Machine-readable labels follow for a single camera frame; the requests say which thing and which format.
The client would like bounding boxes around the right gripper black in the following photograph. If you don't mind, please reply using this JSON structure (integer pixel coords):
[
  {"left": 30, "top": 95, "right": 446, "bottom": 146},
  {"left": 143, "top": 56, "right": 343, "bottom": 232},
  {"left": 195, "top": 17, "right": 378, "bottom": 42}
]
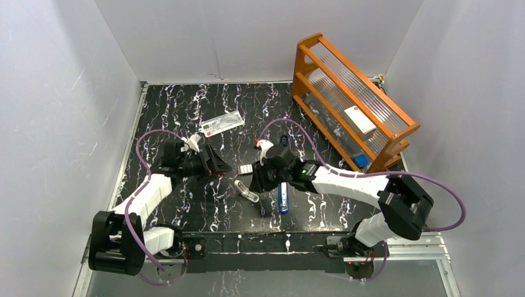
[{"left": 248, "top": 158, "right": 291, "bottom": 194}]

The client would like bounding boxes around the silver staple strip tray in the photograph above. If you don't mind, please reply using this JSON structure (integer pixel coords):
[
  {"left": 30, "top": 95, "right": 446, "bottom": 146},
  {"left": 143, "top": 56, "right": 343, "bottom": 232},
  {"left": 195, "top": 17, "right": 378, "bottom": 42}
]
[{"left": 238, "top": 164, "right": 253, "bottom": 176}]

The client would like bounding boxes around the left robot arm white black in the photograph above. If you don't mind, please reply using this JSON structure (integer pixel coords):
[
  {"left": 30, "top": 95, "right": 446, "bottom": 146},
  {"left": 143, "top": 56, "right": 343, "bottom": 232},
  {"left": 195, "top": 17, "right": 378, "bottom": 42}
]
[{"left": 88, "top": 139, "right": 232, "bottom": 276}]

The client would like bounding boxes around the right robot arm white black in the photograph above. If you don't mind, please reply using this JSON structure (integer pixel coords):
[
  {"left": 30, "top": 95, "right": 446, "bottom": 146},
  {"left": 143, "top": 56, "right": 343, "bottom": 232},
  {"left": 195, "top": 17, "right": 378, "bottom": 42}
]
[{"left": 249, "top": 140, "right": 434, "bottom": 256}]

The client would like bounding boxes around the clear plastic package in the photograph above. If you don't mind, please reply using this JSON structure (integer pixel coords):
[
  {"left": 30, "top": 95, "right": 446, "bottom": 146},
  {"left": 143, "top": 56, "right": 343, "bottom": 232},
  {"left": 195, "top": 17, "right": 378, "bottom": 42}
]
[{"left": 199, "top": 111, "right": 245, "bottom": 137}]

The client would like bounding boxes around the blue object on shelf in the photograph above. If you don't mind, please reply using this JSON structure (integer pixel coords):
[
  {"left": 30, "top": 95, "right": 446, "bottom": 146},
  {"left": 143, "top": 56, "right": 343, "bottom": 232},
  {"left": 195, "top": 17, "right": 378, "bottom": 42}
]
[{"left": 352, "top": 152, "right": 369, "bottom": 168}]

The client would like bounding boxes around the white box on shelf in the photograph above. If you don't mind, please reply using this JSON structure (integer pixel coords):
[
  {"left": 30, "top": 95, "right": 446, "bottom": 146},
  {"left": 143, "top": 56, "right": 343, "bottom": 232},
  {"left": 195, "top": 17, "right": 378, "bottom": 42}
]
[{"left": 344, "top": 105, "right": 376, "bottom": 136}]

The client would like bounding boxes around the orange wooden shelf rack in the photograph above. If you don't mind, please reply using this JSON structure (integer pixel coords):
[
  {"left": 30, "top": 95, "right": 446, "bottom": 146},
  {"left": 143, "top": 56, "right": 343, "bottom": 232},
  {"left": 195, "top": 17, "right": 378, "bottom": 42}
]
[{"left": 292, "top": 33, "right": 420, "bottom": 173}]

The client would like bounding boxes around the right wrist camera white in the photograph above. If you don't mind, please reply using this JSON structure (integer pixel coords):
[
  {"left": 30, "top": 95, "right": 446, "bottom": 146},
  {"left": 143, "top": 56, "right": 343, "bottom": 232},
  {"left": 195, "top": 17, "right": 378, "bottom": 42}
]
[{"left": 254, "top": 139, "right": 274, "bottom": 165}]

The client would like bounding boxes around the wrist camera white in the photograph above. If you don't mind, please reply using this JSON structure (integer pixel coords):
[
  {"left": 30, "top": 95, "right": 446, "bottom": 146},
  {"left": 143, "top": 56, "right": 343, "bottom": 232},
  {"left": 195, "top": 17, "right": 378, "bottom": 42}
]
[
  {"left": 254, "top": 139, "right": 274, "bottom": 165},
  {"left": 181, "top": 133, "right": 201, "bottom": 153}
]

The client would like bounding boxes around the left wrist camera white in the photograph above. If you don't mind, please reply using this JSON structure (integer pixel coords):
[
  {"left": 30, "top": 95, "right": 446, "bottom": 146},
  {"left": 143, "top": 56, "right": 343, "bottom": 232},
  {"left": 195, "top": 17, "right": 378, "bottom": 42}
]
[{"left": 181, "top": 133, "right": 201, "bottom": 153}]

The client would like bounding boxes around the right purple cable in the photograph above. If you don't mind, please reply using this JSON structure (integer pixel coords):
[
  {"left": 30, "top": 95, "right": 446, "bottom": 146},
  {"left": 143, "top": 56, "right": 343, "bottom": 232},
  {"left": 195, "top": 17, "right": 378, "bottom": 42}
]
[{"left": 254, "top": 118, "right": 467, "bottom": 283}]

